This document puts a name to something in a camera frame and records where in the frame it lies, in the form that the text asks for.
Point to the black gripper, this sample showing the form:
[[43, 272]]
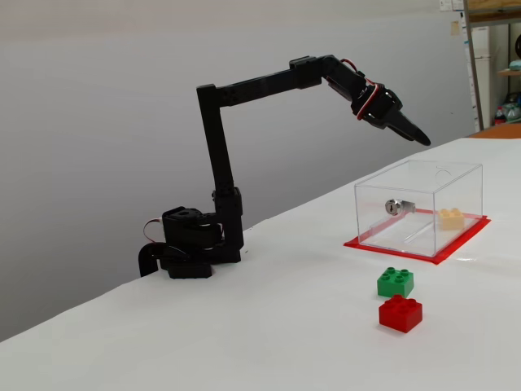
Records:
[[386, 110]]

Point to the yellow lego brick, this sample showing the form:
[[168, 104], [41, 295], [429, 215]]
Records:
[[451, 220]]

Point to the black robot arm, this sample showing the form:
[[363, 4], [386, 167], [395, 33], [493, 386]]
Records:
[[220, 142]]

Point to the transparent plastic box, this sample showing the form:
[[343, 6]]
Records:
[[447, 183]]

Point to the green lego brick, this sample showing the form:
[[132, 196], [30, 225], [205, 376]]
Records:
[[395, 283]]

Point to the red lego brick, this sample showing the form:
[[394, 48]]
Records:
[[399, 315]]

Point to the silver cam lock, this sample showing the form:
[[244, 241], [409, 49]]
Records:
[[392, 207]]

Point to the metal storage shelf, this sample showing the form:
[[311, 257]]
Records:
[[475, 81]]

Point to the orange brown table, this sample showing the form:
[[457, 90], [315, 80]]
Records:
[[500, 131]]

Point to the red capped bottle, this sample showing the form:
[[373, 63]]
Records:
[[500, 116]]

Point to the green plastic bag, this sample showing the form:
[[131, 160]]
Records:
[[513, 110]]

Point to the beige paper label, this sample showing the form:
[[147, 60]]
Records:
[[455, 28]]

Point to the white label strip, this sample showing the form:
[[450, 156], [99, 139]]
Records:
[[463, 28]]

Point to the teal object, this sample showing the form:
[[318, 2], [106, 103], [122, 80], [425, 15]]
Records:
[[516, 65]]

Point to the white paper label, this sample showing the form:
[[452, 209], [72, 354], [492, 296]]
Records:
[[445, 5]]

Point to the black round object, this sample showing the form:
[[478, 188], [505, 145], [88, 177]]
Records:
[[518, 47]]

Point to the black table clamp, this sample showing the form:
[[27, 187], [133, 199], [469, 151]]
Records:
[[146, 258]]

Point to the large grey backdrop board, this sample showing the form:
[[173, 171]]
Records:
[[122, 61]]

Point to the red tape frame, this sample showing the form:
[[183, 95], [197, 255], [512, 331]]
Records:
[[460, 244]]

